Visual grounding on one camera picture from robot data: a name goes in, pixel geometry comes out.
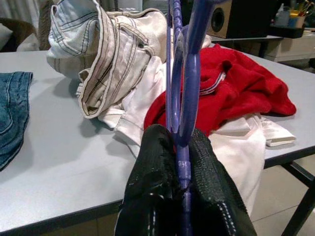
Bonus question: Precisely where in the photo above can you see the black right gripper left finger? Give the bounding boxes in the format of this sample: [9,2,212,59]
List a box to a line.
[114,124,183,236]

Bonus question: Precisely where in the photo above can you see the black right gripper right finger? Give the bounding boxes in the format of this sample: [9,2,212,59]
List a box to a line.
[188,129,258,236]

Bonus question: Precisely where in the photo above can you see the purple plastic clothes hanger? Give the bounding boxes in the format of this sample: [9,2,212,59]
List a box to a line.
[164,0,223,236]

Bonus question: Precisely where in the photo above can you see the blue denim shorts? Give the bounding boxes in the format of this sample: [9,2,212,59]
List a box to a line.
[0,71,34,172]

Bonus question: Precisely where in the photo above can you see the white shirt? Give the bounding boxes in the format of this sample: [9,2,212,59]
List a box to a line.
[98,56,297,217]

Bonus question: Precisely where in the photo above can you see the black metal table leg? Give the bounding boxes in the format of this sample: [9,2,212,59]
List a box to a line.
[283,161,315,195]

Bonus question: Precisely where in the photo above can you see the red polo shirt striped collar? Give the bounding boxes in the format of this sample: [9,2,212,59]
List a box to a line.
[144,44,297,138]

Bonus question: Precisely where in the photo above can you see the cream white jeans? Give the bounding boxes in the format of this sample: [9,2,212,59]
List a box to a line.
[46,0,170,120]

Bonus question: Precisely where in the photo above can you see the white desk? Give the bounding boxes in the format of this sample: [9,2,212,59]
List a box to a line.
[209,35,285,59]

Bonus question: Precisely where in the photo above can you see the low white table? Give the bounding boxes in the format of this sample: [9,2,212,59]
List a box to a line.
[270,27,315,62]

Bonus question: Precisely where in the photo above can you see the black speaker with wooden side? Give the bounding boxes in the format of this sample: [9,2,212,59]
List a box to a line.
[206,0,279,39]

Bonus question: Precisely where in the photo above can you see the black desk tray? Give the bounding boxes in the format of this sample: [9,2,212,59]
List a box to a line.
[269,23,307,39]

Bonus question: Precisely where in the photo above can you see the grey bottle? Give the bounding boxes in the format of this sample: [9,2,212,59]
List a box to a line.
[274,6,291,25]

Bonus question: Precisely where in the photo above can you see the yellow pencil cup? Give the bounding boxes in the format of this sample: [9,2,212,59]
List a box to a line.
[287,9,306,29]

